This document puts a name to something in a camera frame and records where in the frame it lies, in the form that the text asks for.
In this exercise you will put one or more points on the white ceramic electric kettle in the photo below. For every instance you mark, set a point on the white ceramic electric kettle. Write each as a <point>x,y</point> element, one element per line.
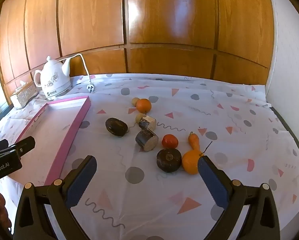
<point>53,76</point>

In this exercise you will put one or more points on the white kettle base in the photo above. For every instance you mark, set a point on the white kettle base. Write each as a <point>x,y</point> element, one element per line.
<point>60,93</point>

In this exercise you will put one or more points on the bark covered wood log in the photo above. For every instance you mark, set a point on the bark covered wood log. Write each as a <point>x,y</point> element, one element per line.
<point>146,140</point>

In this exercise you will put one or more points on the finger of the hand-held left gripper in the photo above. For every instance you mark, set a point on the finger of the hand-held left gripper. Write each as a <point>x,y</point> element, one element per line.
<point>27,143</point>

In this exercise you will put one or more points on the red tomato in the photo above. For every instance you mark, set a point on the red tomato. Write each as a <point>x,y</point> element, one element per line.
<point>169,141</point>

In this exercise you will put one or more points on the pale cut wood log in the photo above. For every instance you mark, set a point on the pale cut wood log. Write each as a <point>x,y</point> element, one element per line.
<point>149,122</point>

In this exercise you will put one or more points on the patterned tissue box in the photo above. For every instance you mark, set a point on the patterned tissue box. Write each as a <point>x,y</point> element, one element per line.
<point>23,96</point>

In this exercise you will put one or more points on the orange with stem twig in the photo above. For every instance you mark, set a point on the orange with stem twig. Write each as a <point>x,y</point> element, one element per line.
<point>190,164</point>

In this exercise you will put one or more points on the orange carrot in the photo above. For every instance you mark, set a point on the orange carrot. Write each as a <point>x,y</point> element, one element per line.
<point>195,143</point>

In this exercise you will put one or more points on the round orange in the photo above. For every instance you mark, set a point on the round orange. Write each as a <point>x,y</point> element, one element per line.
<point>143,105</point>

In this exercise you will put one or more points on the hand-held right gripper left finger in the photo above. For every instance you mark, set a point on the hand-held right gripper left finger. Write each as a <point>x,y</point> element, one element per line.
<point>80,182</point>

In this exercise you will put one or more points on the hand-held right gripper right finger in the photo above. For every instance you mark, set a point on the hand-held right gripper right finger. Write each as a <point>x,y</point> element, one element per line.
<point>214,183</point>

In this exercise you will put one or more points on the white patterned tablecloth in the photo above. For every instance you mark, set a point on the white patterned tablecloth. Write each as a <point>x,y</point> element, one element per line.
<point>139,192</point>

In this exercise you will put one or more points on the dark wood disc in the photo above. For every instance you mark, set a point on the dark wood disc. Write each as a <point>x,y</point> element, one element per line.
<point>169,160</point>
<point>116,127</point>

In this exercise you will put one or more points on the brown wooden wardrobe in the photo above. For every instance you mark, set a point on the brown wooden wardrobe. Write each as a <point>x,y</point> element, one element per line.
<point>164,30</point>

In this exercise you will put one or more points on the small pale yellow fruit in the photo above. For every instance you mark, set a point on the small pale yellow fruit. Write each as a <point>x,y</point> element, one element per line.
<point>135,101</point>
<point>139,117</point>

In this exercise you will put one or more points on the pink rimmed white tray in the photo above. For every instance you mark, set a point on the pink rimmed white tray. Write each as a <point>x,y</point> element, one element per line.
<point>52,132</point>

